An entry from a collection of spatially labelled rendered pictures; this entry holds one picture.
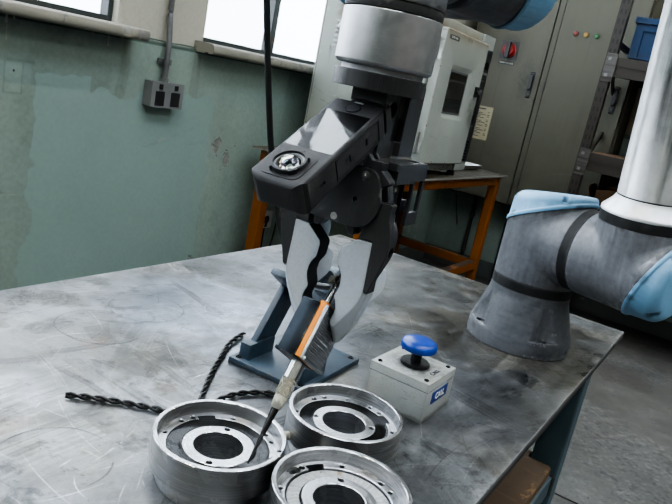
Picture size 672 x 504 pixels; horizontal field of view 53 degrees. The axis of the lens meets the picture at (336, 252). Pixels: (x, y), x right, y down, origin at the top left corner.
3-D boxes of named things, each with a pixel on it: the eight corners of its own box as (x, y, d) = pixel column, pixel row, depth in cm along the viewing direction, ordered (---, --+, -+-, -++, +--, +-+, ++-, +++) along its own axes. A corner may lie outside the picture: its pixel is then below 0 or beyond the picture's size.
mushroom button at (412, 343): (418, 392, 71) (429, 349, 70) (386, 378, 73) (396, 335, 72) (434, 382, 75) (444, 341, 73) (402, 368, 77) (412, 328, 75)
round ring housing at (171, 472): (295, 512, 52) (305, 466, 51) (157, 526, 48) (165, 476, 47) (256, 438, 61) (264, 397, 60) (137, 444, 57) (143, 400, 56)
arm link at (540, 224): (523, 263, 108) (546, 180, 105) (599, 293, 98) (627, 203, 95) (476, 265, 100) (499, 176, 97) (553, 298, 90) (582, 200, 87)
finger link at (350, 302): (391, 337, 58) (404, 230, 56) (359, 354, 52) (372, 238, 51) (359, 328, 59) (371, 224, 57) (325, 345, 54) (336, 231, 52)
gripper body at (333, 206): (416, 233, 57) (450, 89, 54) (370, 244, 50) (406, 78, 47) (339, 209, 61) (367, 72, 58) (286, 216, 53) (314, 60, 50)
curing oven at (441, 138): (418, 182, 271) (456, 15, 255) (297, 149, 301) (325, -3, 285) (474, 179, 323) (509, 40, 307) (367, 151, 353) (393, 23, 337)
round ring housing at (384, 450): (362, 417, 69) (370, 381, 68) (415, 479, 60) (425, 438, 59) (265, 423, 64) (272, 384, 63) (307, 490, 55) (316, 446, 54)
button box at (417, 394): (420, 424, 70) (431, 382, 69) (362, 397, 73) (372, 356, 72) (451, 401, 77) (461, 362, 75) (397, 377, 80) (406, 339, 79)
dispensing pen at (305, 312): (221, 449, 50) (321, 256, 55) (244, 458, 54) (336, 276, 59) (244, 461, 49) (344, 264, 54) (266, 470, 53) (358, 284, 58)
